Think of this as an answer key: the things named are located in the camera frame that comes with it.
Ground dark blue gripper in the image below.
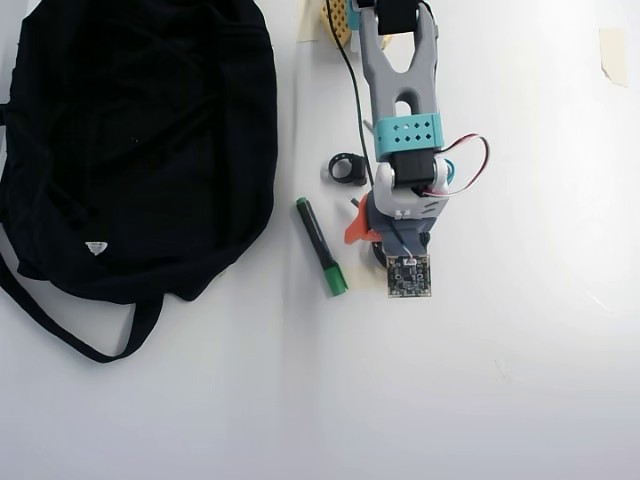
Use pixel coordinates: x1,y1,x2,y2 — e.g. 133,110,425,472
344,197,436,257

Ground black fabric bag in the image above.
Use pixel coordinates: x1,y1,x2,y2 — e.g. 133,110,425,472
0,0,280,364

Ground black marker with green cap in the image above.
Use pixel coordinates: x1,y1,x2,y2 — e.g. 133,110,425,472
294,196,350,298

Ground long beige masking tape strip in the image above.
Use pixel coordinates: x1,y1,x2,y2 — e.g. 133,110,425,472
344,266,389,294

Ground narrow beige masking tape strip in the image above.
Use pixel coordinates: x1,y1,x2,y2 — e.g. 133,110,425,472
298,0,321,42

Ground notched beige masking tape strip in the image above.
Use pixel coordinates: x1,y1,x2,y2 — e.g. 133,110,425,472
598,27,630,89

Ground black ring-shaped part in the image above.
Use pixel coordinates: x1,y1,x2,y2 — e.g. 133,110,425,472
327,152,370,189

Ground square camera circuit board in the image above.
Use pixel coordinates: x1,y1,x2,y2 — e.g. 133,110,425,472
385,253,432,299

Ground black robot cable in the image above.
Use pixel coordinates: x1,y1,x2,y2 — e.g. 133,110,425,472
323,0,375,184

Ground red white servo wires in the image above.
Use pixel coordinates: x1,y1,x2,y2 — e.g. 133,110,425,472
414,133,491,201

